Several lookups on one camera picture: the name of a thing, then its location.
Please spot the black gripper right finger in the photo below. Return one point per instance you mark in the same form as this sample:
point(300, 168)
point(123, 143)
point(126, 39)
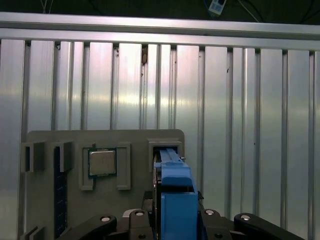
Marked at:
point(215, 225)

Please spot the dark blue RAM stick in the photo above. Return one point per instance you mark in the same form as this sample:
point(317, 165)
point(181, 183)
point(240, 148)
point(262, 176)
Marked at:
point(60, 190)

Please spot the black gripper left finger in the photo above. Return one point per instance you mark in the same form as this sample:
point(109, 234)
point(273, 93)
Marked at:
point(140, 225)

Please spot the grey parts rack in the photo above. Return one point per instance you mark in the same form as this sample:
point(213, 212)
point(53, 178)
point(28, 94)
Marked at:
point(75, 200)

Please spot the hard disk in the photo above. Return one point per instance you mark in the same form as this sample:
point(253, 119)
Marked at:
point(175, 175)

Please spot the silver CPU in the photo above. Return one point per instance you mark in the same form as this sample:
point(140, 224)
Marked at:
point(102, 162)

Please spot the white blue label tag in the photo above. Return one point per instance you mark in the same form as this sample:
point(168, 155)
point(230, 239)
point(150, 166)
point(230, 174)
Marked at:
point(217, 5)

